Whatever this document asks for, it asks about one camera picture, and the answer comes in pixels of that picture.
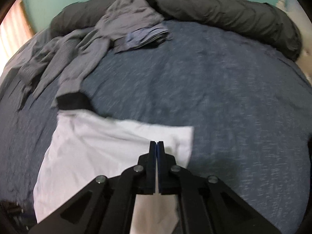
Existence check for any grey long sleeve shirt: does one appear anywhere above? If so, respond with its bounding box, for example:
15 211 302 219
56 0 163 97

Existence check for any dark grey rolled duvet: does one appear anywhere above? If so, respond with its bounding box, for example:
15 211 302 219
50 0 302 61

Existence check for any grey knitted sweater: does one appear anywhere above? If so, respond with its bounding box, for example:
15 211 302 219
18 27 93 110

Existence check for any light grey pillow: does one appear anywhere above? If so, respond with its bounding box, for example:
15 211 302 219
1 27 51 89

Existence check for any cream tufted headboard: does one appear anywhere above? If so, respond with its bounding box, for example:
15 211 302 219
276 0 311 83

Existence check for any white polo shirt black collar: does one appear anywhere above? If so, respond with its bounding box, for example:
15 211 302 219
33 92 194 221

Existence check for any blue patterned bed cover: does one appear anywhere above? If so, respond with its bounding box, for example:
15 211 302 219
0 19 312 234

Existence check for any blue striped folded garment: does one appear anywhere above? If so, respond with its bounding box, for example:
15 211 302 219
113 23 172 53

